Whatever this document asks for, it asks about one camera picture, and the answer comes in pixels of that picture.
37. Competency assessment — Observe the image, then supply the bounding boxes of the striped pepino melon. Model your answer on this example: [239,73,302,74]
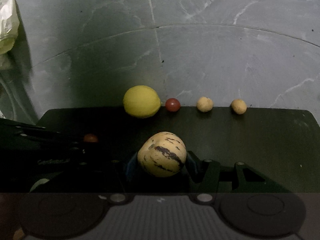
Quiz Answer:
[137,132,187,177]

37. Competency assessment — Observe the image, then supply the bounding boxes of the yellow lemon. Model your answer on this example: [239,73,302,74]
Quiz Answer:
[123,85,161,118]

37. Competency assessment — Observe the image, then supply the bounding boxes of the dark red cherry tomato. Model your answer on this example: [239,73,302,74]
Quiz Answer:
[84,134,98,142]

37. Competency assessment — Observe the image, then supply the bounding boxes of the crumpled white paper bag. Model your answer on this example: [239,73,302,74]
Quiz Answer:
[0,0,20,70]

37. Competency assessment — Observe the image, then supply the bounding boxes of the small tan longan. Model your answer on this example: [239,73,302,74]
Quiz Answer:
[231,99,247,115]
[196,96,214,113]

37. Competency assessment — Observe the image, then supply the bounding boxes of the black table mat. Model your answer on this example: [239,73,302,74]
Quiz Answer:
[1,106,319,192]

